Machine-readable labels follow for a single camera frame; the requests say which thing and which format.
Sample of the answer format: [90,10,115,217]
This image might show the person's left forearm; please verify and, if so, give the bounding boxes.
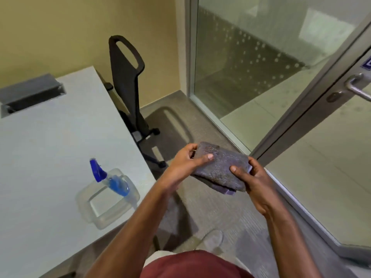
[83,182,176,278]

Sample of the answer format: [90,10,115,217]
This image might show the black office chair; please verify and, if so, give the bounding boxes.
[104,35,167,169]

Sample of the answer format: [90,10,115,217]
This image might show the silver door handle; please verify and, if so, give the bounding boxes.
[345,73,371,102]

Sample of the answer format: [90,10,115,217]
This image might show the person's red shirt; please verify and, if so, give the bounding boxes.
[141,250,255,278]

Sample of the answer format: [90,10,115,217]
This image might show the person's right forearm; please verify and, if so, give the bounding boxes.
[265,210,323,278]

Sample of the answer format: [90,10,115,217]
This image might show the blue trigger spray bottle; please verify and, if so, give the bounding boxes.
[89,158,138,209]

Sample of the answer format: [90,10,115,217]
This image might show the person's right hand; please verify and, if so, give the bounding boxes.
[230,157,283,219]

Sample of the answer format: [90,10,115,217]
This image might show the clear plastic container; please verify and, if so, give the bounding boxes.
[75,168,141,231]

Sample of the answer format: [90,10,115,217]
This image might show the glass door with metal frame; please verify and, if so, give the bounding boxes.
[250,14,371,258]

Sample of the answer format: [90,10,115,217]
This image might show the person's left hand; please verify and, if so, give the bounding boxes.
[159,143,215,194]

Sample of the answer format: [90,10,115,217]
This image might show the gray cleaning cloth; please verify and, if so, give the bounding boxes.
[190,142,252,196]

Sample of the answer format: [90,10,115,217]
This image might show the glass partition with dotted film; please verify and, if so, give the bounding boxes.
[185,0,371,152]

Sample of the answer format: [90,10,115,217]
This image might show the person's beige shoe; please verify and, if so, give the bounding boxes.
[199,229,224,254]

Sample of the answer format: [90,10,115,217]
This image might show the gray desk cable box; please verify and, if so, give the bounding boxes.
[0,73,66,119]

